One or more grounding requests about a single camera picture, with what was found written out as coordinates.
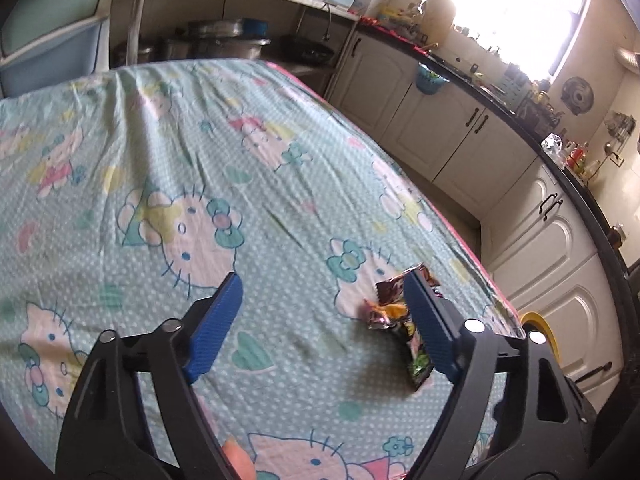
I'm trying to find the wall mounted small fan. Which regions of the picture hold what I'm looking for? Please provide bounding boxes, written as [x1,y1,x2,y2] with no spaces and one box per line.
[561,76,594,116]

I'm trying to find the Hello Kitty patterned tablecloth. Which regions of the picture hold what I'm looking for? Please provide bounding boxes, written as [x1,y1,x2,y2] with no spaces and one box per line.
[1,60,522,479]

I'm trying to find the blue drawer storage cabinet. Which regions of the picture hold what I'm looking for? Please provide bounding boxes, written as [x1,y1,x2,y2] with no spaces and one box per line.
[1,0,112,98]

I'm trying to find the black wok pan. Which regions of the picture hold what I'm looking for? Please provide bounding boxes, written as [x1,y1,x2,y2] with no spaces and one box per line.
[279,35,335,66]

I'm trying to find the dark colourful snack wrapper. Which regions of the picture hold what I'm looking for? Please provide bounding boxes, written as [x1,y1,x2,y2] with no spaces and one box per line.
[364,263,442,390]

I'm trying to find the teal hanging sink basket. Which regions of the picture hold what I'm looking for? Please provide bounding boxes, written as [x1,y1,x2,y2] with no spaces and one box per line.
[414,63,449,96]

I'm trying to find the yellow rimmed black trash bin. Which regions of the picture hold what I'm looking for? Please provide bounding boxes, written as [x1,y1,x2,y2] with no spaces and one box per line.
[520,311,562,363]

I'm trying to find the steel cooking pot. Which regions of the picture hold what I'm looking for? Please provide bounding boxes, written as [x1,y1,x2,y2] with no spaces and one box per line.
[186,20,271,60]

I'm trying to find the person's left hand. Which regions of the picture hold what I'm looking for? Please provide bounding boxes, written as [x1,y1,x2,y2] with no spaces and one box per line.
[222,438,257,480]

